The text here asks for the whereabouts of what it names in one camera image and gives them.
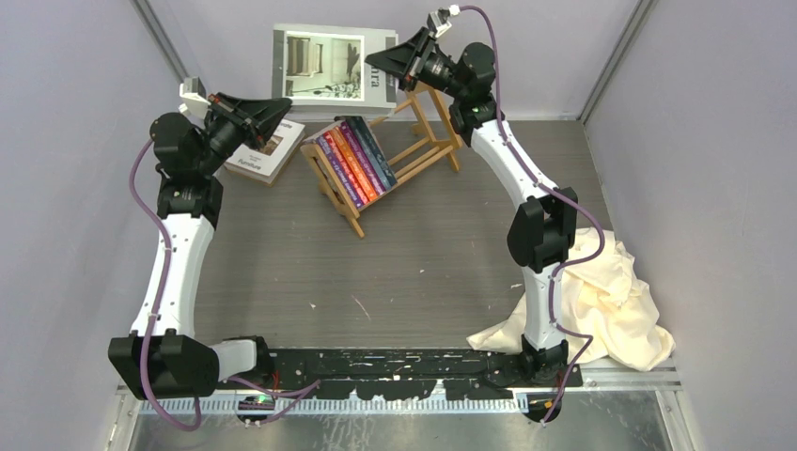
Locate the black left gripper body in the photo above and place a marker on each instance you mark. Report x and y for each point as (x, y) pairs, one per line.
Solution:
(226, 134)

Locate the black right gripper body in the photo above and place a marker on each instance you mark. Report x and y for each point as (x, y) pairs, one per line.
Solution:
(437, 71)

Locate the stack of grey magazines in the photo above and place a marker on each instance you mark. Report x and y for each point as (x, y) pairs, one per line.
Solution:
(324, 68)

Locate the floral Louisa May Alcott book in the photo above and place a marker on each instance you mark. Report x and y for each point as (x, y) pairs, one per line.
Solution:
(377, 151)

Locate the orange 78-Storey Treehouse book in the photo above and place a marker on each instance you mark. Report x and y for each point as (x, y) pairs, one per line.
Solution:
(348, 162)

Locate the magenta paperback book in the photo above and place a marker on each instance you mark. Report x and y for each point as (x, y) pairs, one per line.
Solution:
(372, 184)

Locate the red Treehouse book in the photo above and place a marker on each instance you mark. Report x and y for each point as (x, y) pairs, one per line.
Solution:
(358, 195)

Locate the blue Nineteen Eighty-Four book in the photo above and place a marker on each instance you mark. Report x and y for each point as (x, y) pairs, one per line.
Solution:
(367, 150)

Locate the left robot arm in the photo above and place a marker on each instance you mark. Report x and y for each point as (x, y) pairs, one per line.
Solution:
(160, 358)

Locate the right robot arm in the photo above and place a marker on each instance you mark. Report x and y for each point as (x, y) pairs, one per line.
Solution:
(542, 231)

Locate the white Decorate Furniture book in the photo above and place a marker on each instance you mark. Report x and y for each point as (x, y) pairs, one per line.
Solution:
(266, 164)

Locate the wooden book rack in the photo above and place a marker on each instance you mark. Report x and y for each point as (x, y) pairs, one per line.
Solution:
(434, 140)

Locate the cream cloth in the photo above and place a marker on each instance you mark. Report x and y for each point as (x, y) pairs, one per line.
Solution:
(602, 297)

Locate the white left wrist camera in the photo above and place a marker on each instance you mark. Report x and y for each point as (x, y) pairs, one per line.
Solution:
(194, 98)

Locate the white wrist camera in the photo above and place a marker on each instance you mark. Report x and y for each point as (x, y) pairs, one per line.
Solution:
(194, 98)
(439, 20)

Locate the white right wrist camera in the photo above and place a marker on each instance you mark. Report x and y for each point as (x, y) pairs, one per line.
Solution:
(439, 20)

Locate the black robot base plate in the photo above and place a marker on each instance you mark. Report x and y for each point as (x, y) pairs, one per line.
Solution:
(406, 374)

